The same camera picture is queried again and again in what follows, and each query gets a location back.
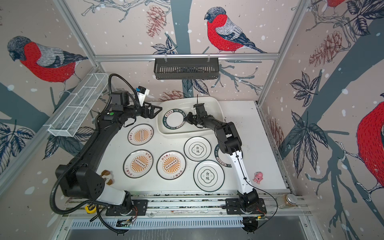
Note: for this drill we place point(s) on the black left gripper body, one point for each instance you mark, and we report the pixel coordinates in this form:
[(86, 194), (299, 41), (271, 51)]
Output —
[(134, 111)]

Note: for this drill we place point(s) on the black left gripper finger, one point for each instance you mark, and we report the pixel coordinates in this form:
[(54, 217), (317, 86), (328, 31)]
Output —
[(154, 110), (147, 114)]

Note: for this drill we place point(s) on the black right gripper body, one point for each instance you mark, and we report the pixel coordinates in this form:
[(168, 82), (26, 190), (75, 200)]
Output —
[(198, 118)]

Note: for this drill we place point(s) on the green band plate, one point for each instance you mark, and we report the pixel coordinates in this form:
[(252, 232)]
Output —
[(222, 159), (174, 119)]

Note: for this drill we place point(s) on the white green-rim plate front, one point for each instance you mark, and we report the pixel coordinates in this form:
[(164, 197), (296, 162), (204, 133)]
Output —
[(209, 176)]

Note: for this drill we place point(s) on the white green-rim plate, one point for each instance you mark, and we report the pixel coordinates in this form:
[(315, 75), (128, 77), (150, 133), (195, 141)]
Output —
[(197, 149), (209, 176)]

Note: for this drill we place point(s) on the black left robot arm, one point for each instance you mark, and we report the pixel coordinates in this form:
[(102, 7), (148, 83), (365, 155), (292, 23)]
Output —
[(79, 179)]

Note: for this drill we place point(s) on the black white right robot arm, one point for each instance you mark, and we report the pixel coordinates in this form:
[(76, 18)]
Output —
[(230, 144)]

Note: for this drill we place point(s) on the white plastic bin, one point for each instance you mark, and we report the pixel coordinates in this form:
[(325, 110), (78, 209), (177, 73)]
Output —
[(212, 107)]

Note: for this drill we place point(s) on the orange sunburst plate rear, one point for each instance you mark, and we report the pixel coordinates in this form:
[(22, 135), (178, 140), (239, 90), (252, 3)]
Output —
[(140, 134)]

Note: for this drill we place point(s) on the orange sunburst plate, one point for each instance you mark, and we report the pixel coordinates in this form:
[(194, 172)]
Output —
[(138, 163), (171, 165), (140, 134)]

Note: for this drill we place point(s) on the white green-rim plate rear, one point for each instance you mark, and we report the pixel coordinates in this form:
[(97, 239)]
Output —
[(197, 149)]

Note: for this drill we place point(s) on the orange sunburst plate centre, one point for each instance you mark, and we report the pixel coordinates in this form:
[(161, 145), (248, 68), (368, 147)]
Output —
[(171, 165)]

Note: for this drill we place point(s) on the orange sunburst plate front left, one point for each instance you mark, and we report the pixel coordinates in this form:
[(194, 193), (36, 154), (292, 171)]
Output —
[(138, 163)]

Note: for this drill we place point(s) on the brown small object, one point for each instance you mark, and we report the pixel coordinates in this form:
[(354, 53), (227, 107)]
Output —
[(107, 177)]

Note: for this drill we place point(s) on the pink small toy figure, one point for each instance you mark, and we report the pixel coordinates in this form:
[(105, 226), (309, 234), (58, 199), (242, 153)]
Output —
[(258, 177)]

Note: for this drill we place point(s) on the yellow tape measure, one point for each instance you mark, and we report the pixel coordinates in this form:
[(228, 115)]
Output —
[(91, 208)]

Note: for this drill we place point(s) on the small circuit board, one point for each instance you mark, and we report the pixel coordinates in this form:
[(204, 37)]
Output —
[(124, 223)]

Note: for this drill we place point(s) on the glass jar with lid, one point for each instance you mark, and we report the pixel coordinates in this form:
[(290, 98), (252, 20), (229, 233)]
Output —
[(287, 201)]

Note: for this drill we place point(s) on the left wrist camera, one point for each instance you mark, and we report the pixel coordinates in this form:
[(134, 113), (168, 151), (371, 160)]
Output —
[(142, 92)]

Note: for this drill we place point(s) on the white wire mesh basket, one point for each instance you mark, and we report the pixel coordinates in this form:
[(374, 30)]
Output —
[(81, 103)]

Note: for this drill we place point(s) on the black hanging wire shelf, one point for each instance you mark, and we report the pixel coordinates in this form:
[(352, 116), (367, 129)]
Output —
[(187, 69)]

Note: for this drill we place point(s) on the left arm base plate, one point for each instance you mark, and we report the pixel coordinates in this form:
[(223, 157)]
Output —
[(137, 208)]

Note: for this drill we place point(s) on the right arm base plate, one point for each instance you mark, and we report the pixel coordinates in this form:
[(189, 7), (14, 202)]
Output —
[(234, 207)]

